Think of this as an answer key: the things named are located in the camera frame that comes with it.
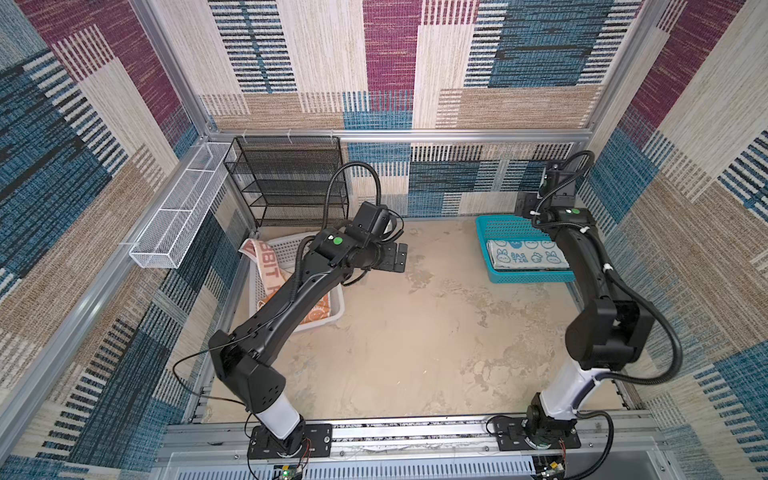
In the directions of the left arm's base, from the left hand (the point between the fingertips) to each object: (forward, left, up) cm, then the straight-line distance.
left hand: (389, 250), depth 75 cm
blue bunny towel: (+19, -49, -26) cm, 59 cm away
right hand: (+16, -43, +1) cm, 46 cm away
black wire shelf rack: (+42, +35, -11) cm, 56 cm away
